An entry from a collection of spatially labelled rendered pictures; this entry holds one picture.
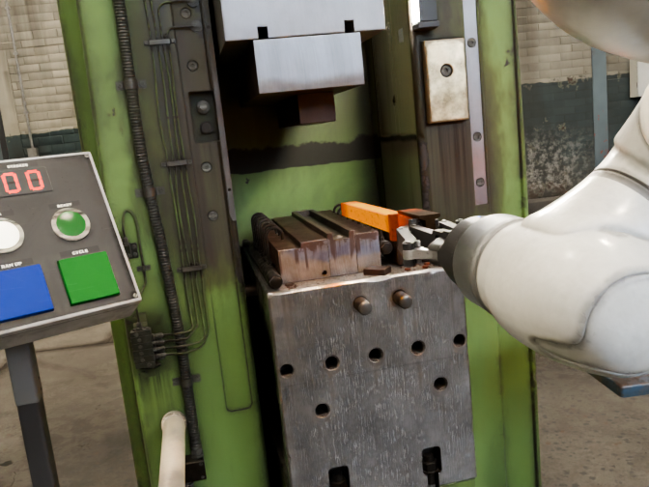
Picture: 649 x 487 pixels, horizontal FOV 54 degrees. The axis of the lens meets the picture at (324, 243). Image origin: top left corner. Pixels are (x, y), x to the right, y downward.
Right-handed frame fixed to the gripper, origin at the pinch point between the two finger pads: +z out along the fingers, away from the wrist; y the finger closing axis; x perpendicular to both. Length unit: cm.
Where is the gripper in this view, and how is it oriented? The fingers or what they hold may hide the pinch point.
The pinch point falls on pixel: (418, 228)
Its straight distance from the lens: 80.9
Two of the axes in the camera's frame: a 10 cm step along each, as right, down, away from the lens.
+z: -2.1, -1.7, 9.6
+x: -1.0, -9.8, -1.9
